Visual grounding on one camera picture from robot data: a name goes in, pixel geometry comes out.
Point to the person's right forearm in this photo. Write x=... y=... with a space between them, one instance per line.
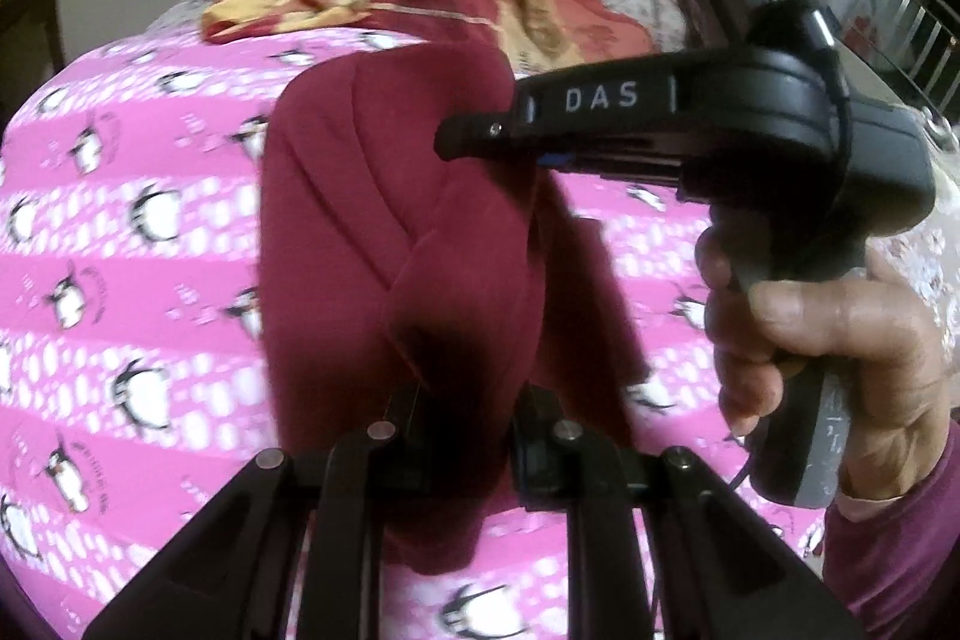
x=900 y=557

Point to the person's right hand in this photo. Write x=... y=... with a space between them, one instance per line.
x=892 y=340

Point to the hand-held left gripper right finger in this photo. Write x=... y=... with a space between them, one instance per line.
x=529 y=460

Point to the metal stair railing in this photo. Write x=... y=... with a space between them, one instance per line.
x=907 y=33

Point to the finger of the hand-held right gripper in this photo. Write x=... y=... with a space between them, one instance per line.
x=480 y=134

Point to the maroon garment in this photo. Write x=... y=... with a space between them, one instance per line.
x=337 y=235

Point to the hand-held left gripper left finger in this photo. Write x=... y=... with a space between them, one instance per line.
x=406 y=452

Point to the dark wooden door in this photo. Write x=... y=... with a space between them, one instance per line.
x=34 y=25

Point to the pink penguin print blanket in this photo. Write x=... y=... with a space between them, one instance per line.
x=150 y=160

